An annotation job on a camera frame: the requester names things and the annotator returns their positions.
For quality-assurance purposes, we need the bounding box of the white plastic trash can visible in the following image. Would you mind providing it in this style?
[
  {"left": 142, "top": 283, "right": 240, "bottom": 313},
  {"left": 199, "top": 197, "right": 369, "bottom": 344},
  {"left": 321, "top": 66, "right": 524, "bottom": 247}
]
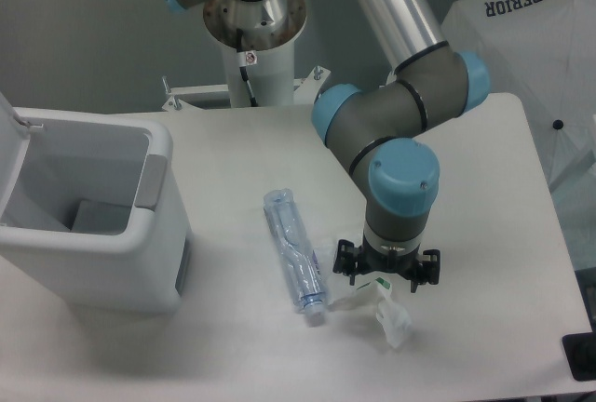
[{"left": 1, "top": 100, "right": 191, "bottom": 314}]

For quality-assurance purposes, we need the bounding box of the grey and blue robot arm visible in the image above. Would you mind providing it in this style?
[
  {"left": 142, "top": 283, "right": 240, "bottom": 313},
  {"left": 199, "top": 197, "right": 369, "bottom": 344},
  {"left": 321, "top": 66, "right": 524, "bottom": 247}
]
[{"left": 165, "top": 0, "right": 490, "bottom": 288}]

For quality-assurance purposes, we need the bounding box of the white metal base frame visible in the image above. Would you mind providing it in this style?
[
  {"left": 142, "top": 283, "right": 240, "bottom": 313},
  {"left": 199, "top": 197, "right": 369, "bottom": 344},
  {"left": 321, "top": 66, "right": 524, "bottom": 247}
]
[{"left": 160, "top": 65, "right": 401, "bottom": 112}]

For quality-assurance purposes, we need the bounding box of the white umbrella with navy lettering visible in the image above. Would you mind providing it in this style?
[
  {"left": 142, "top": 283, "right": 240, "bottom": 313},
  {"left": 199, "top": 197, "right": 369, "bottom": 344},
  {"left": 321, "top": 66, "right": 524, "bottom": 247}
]
[{"left": 442, "top": 0, "right": 595, "bottom": 189}]

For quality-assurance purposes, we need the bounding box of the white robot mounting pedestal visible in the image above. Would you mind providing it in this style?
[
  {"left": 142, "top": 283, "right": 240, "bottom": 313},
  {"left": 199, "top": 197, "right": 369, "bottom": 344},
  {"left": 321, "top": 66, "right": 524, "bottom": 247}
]
[{"left": 203, "top": 0, "right": 306, "bottom": 108}]

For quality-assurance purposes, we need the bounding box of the black device at table edge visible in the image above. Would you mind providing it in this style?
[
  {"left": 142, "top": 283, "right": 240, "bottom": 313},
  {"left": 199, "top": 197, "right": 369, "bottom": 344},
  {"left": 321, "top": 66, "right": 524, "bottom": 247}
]
[{"left": 562, "top": 332, "right": 595, "bottom": 382}]

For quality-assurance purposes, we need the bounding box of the crushed clear plastic bottle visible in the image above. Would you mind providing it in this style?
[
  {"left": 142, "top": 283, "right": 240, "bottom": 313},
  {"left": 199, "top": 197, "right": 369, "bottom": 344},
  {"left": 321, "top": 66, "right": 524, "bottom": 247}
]
[{"left": 264, "top": 189, "right": 327, "bottom": 327}]

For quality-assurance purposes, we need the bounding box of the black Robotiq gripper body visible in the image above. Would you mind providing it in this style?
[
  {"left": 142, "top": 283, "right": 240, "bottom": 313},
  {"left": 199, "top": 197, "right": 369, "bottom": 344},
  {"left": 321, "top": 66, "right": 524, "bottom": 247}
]
[{"left": 358, "top": 239, "right": 421, "bottom": 279}]

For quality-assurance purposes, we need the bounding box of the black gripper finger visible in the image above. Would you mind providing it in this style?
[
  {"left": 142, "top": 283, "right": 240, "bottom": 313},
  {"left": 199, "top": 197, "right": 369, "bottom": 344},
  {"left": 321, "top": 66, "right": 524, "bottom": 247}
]
[
  {"left": 410, "top": 249, "right": 440, "bottom": 293},
  {"left": 332, "top": 239, "right": 364, "bottom": 284}
]

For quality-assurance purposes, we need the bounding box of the white plastic wrapper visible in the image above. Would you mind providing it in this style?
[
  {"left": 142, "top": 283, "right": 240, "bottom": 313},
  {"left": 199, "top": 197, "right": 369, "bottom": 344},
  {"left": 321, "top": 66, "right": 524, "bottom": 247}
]
[{"left": 310, "top": 234, "right": 414, "bottom": 350}]

